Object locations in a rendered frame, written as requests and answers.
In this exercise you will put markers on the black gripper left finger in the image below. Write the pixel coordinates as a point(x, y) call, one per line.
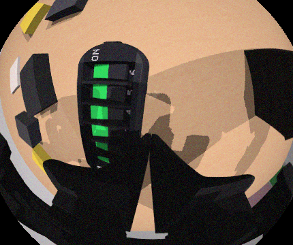
point(116, 185)

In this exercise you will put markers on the dark grey rounded unit with white label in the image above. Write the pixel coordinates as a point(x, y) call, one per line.
point(112, 85)

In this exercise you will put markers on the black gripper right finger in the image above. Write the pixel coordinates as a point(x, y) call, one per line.
point(177, 188)

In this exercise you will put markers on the white flat square plate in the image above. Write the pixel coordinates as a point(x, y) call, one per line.
point(14, 75)

